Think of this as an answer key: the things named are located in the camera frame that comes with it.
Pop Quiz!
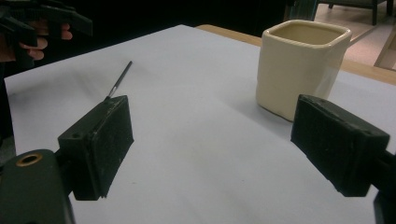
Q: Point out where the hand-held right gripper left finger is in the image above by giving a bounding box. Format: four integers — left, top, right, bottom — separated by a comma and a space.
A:
57, 94, 134, 201

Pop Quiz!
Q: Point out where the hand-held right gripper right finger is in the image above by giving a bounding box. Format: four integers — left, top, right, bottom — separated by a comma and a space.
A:
290, 93, 390, 198

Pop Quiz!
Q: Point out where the cream square ceramic cup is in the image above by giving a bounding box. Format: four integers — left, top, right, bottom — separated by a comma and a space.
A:
255, 19, 353, 121

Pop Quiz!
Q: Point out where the white paper sheet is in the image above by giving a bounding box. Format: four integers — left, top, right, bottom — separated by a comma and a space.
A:
4, 24, 396, 224

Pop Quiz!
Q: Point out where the dark-legged table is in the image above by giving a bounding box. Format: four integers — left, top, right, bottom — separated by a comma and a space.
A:
317, 0, 395, 26

